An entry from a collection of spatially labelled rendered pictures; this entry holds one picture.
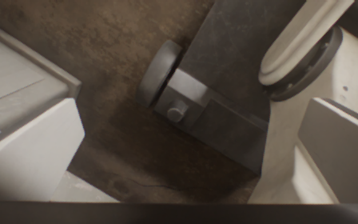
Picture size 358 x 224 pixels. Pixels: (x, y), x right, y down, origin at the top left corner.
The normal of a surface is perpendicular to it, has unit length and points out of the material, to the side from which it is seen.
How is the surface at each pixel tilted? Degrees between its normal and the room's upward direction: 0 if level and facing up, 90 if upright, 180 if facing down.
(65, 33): 0
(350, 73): 51
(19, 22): 0
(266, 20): 0
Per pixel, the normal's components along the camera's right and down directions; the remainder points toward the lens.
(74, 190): 0.53, -0.69
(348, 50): 0.25, -0.25
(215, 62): -0.20, 0.47
